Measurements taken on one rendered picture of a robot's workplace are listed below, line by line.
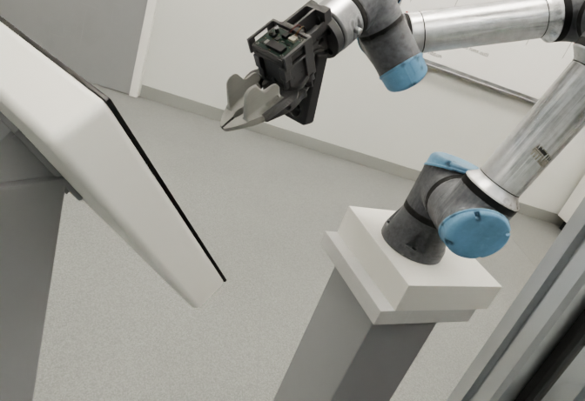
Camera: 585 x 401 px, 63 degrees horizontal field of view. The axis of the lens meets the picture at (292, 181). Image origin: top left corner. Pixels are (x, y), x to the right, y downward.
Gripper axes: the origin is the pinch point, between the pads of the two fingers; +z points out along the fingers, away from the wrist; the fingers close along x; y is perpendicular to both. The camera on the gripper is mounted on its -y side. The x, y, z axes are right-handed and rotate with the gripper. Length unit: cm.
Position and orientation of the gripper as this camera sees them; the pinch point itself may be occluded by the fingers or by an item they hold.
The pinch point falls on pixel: (231, 126)
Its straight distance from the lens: 65.3
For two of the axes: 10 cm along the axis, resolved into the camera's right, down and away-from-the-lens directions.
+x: 7.3, 5.0, -4.7
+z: -6.7, 6.6, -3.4
